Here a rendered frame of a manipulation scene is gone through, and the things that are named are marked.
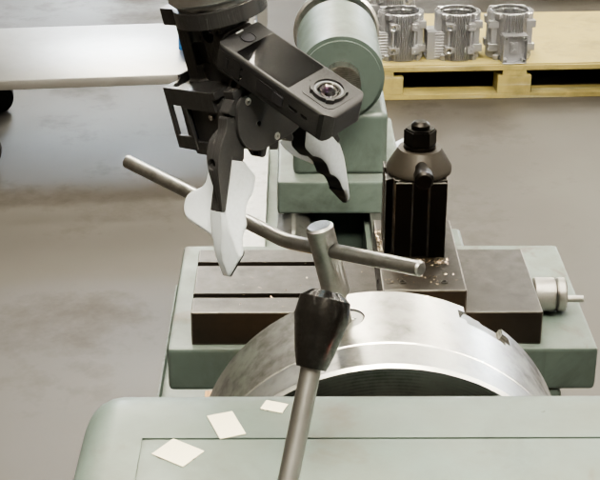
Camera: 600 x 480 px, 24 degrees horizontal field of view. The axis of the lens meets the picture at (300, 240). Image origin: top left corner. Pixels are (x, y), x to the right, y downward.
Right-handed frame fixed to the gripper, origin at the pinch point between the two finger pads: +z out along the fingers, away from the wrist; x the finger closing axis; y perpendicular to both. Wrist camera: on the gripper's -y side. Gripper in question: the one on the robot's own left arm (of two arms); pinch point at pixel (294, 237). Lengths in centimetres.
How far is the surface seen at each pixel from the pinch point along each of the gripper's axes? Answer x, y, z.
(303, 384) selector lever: 22.3, -24.6, -6.0
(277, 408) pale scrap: 15.3, -12.3, 3.4
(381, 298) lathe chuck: -4.2, -3.9, 7.0
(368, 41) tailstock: -82, 70, 18
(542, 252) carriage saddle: -71, 34, 44
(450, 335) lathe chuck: -4.2, -10.8, 9.0
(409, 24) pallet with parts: -306, 273, 108
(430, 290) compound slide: -38, 24, 30
